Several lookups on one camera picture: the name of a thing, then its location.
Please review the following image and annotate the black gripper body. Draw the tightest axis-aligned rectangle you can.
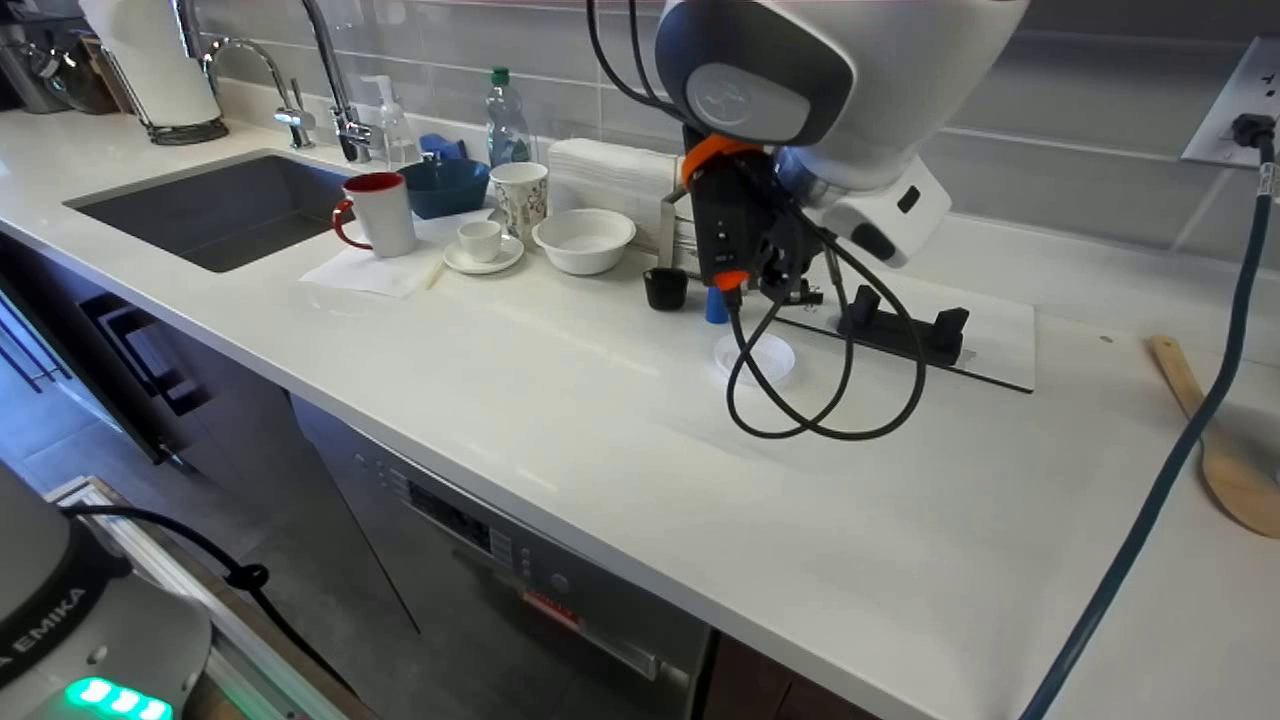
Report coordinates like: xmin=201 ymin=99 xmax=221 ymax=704
xmin=688 ymin=144 xmax=788 ymax=299

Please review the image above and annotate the grey robot base green light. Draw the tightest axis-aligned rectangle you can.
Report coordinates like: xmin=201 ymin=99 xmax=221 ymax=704
xmin=0 ymin=457 xmax=215 ymax=720

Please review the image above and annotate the small black cup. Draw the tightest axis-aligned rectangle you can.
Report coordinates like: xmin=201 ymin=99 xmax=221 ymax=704
xmin=645 ymin=266 xmax=692 ymax=315

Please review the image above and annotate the metal napkin dispenser box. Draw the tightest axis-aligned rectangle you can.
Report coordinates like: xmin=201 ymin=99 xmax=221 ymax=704
xmin=657 ymin=183 xmax=700 ymax=271

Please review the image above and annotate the white ceramic bowl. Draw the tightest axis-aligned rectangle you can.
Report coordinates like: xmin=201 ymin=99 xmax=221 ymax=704
xmin=526 ymin=204 xmax=641 ymax=279

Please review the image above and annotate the white flat board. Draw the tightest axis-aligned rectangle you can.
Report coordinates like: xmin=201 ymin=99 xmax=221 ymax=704
xmin=774 ymin=255 xmax=1038 ymax=396

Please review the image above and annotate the patterned white mug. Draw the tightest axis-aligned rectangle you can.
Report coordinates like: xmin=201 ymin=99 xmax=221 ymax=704
xmin=484 ymin=161 xmax=552 ymax=241

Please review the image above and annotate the white saucer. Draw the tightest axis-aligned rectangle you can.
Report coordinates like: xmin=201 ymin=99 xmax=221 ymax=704
xmin=439 ymin=236 xmax=526 ymax=279

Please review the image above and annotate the clear bottle green cap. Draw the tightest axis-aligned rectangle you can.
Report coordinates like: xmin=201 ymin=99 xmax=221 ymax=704
xmin=481 ymin=65 xmax=536 ymax=172

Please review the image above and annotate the small white teacup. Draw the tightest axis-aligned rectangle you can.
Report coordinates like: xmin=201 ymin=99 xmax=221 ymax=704
xmin=450 ymin=218 xmax=512 ymax=268

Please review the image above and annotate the dark blue bowl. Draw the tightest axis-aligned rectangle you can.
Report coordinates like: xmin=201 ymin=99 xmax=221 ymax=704
xmin=402 ymin=158 xmax=492 ymax=222

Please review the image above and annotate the blue sponge cloth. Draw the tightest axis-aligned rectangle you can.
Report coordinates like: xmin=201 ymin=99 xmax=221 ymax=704
xmin=416 ymin=132 xmax=470 ymax=172

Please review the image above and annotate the white mug red inside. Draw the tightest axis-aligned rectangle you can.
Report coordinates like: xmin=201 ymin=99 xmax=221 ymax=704
xmin=327 ymin=169 xmax=420 ymax=261

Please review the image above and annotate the stainless dishwasher front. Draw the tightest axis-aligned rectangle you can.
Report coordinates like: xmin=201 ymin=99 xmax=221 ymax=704
xmin=290 ymin=396 xmax=715 ymax=720

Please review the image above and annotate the tall chrome faucet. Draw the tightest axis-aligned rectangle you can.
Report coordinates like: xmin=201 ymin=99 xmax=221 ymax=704
xmin=296 ymin=0 xmax=375 ymax=164

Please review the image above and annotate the small curved chrome faucet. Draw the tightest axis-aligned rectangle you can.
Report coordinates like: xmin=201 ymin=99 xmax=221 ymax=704
xmin=197 ymin=31 xmax=325 ymax=154

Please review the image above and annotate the wooden spatula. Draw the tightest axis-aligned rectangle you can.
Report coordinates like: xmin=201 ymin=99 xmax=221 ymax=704
xmin=1145 ymin=332 xmax=1280 ymax=546

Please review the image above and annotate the stainless steel sink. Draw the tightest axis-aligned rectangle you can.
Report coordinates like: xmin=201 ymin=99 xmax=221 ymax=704
xmin=63 ymin=154 xmax=354 ymax=276

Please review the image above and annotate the grey lower cabinet front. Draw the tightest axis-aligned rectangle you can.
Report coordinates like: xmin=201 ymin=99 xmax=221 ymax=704
xmin=0 ymin=225 xmax=416 ymax=672

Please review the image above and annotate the white cylindrical appliance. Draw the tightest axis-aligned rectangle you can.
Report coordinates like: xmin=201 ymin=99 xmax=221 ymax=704
xmin=75 ymin=0 xmax=231 ymax=147

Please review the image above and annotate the dark countertop appliance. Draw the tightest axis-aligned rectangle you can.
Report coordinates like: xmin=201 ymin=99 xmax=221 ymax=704
xmin=0 ymin=0 xmax=95 ymax=115

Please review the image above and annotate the black wrist camera orange mount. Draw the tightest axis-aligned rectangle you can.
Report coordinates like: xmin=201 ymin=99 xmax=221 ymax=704
xmin=676 ymin=128 xmax=748 ymax=187

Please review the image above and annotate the black clamp mount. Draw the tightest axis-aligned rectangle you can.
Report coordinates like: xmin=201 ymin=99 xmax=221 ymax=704
xmin=836 ymin=286 xmax=970 ymax=373

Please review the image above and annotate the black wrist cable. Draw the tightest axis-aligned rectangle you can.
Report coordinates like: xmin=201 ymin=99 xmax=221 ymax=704
xmin=720 ymin=254 xmax=932 ymax=446

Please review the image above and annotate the dark power cable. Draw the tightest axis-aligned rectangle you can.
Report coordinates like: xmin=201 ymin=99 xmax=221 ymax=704
xmin=1017 ymin=111 xmax=1280 ymax=720

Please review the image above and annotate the white wall outlet with plug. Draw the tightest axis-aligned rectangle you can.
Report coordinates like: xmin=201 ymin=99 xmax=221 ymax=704
xmin=1179 ymin=38 xmax=1280 ymax=172

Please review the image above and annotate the black base cable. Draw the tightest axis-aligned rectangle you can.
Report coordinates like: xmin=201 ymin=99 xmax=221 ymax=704
xmin=57 ymin=496 xmax=353 ymax=685

